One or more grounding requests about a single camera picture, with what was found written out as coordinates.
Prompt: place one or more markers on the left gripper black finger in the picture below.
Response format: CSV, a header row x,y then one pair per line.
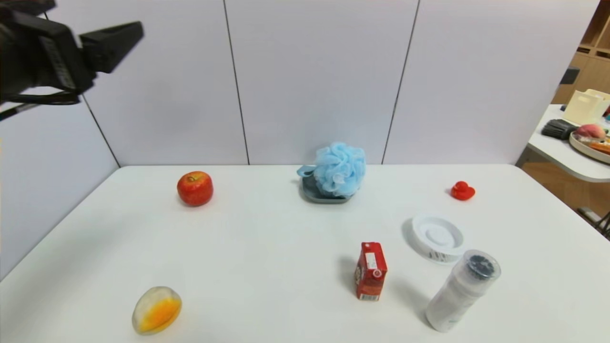
x,y
112,45
35,5

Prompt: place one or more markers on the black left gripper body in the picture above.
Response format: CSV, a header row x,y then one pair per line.
x,y
59,56

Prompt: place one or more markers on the blue mesh bath loofah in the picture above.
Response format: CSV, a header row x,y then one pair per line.
x,y
340,169

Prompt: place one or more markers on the grey square dish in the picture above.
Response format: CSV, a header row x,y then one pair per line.
x,y
312,194

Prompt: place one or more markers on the red apple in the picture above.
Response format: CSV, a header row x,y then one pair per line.
x,y
195,188

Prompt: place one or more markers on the yellow translucent oval soap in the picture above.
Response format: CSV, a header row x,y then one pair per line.
x,y
157,310

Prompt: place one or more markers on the red juice carton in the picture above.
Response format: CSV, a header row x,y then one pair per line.
x,y
370,271

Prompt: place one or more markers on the white round plastic container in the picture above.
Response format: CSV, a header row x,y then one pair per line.
x,y
437,237

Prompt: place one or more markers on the red rubber duck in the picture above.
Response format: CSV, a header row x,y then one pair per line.
x,y
462,191

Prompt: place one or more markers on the white bottle with clear cap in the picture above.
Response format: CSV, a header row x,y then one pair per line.
x,y
460,291

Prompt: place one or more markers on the black brush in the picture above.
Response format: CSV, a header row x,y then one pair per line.
x,y
557,129

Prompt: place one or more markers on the dark box by shelf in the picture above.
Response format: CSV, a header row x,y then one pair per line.
x,y
569,76

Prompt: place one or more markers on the white side table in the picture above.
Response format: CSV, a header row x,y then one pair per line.
x,y
562,157

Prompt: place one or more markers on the cream storage box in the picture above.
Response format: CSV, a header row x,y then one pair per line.
x,y
586,107

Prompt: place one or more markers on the wooden shelf unit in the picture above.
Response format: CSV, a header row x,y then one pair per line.
x,y
595,43

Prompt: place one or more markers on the round beige tray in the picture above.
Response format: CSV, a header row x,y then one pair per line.
x,y
586,147

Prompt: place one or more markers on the pink peach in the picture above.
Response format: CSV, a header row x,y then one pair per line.
x,y
591,131

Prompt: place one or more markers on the orange food piece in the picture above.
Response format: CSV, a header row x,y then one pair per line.
x,y
602,147

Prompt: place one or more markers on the black chair base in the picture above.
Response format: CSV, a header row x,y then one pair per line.
x,y
601,223

